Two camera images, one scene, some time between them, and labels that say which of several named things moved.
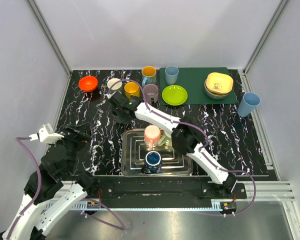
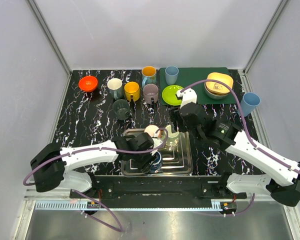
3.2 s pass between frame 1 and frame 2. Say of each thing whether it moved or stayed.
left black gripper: moved
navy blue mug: stayed
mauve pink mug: stayed
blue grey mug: stayed
